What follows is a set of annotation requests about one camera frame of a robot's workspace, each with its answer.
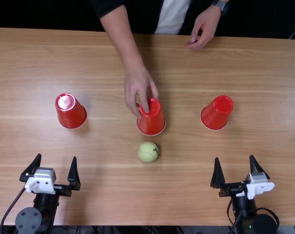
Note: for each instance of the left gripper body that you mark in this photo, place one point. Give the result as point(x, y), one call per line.
point(62, 190)

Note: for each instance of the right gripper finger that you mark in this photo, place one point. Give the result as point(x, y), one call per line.
point(255, 167)
point(217, 175)

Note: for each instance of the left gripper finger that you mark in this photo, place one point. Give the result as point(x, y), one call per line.
point(35, 165)
point(74, 175)

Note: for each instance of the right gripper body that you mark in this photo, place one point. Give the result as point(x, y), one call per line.
point(231, 189)

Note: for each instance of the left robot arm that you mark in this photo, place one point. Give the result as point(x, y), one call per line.
point(44, 207)

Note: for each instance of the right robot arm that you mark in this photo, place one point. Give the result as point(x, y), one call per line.
point(249, 214)

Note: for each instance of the red cup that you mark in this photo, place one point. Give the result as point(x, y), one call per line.
point(215, 113)
point(70, 114)
point(152, 120)

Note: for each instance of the yellow ball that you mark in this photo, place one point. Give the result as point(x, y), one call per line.
point(148, 152)

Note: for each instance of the person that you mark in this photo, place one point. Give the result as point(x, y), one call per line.
point(124, 46)

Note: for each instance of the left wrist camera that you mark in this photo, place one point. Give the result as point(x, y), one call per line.
point(41, 181)

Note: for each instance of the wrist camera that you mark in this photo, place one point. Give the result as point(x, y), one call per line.
point(258, 184)
point(41, 181)

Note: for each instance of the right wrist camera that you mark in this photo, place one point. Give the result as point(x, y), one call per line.
point(258, 184)

